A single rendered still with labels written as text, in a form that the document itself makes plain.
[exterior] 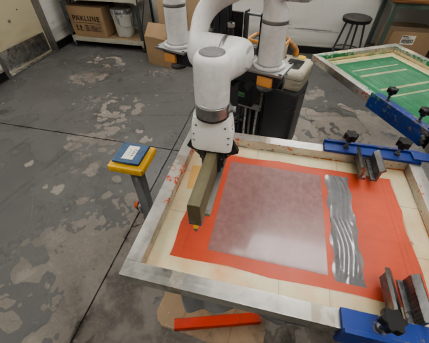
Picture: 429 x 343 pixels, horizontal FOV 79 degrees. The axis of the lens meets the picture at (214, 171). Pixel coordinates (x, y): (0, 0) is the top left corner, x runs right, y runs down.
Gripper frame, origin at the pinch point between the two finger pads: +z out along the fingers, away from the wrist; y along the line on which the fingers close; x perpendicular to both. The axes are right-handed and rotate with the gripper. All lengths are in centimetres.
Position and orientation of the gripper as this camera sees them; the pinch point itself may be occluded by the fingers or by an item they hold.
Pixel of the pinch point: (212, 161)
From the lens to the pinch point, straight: 68.7
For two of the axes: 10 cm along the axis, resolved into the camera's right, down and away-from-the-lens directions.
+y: -9.7, -1.6, 1.6
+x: -2.2, 7.1, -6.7
